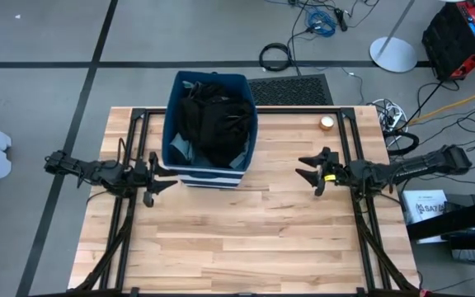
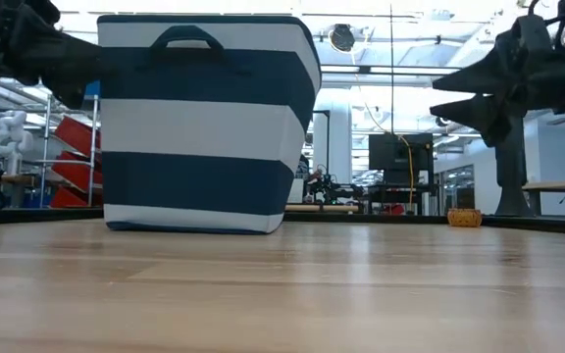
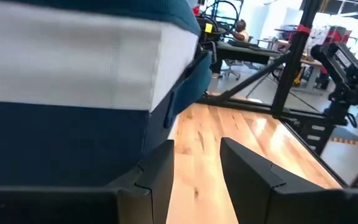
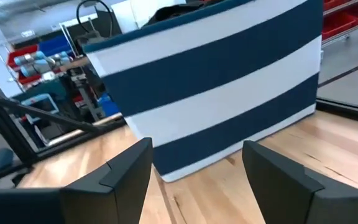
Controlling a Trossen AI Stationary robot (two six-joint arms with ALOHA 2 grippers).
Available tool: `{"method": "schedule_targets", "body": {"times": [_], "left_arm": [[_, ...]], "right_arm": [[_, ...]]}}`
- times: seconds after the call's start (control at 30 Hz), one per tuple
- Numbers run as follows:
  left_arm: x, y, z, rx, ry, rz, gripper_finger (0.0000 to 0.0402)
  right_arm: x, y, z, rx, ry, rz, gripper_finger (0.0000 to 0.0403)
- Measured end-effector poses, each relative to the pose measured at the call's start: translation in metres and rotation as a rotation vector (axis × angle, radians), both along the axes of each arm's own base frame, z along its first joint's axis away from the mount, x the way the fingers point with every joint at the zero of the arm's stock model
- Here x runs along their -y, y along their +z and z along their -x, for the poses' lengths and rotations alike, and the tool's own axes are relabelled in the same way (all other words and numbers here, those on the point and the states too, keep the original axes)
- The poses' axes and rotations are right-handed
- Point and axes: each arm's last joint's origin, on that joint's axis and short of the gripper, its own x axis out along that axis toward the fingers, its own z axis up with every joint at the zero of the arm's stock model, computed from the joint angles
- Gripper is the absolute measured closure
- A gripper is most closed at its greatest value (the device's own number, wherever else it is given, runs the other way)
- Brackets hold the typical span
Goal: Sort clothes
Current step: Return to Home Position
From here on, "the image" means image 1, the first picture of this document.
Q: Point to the white round stand base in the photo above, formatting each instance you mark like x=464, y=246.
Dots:
x=394, y=55

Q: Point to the black garment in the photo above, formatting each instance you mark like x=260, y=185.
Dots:
x=217, y=123

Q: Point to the red black tool case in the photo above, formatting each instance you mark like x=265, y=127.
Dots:
x=448, y=41

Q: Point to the black power strip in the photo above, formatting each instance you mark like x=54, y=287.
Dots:
x=340, y=18

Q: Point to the black aluminium table frame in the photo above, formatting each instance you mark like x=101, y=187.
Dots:
x=353, y=136

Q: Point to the navy white striped fabric bin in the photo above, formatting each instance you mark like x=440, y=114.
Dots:
x=208, y=181

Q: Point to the white cardboard box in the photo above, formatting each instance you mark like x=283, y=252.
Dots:
x=423, y=206

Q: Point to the round wooden disc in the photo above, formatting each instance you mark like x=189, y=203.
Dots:
x=327, y=123

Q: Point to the long wooden stick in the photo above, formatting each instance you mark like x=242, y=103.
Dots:
x=456, y=104

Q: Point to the black beam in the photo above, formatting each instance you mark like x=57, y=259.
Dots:
x=456, y=218

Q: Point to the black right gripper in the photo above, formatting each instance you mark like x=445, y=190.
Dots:
x=330, y=171

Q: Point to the white power strip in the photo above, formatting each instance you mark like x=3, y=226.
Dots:
x=392, y=117

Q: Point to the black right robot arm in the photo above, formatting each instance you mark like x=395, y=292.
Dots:
x=410, y=167

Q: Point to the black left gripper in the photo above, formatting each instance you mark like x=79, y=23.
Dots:
x=149, y=177

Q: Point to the black floor mat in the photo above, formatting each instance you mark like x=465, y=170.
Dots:
x=291, y=90

